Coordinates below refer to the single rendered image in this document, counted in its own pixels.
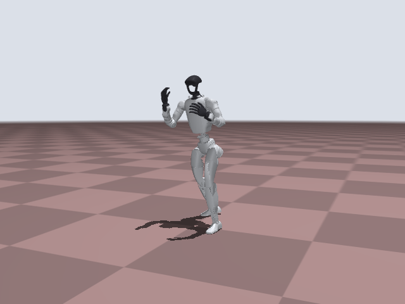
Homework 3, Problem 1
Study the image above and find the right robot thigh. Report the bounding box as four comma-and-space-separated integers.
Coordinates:
191, 147, 205, 188

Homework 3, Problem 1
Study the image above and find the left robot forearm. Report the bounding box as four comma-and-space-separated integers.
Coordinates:
208, 113, 225, 126

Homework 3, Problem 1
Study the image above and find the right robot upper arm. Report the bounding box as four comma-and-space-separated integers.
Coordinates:
167, 100, 186, 128

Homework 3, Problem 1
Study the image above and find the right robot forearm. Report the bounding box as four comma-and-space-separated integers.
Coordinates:
162, 106, 172, 124

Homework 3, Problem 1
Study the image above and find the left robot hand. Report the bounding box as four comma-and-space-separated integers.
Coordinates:
189, 102, 211, 121

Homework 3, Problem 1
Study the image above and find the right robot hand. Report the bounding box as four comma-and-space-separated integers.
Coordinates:
161, 87, 170, 111

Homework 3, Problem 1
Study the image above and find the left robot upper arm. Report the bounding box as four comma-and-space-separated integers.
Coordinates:
205, 99, 224, 127

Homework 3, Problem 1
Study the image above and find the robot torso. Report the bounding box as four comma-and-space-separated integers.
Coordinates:
184, 95, 215, 155

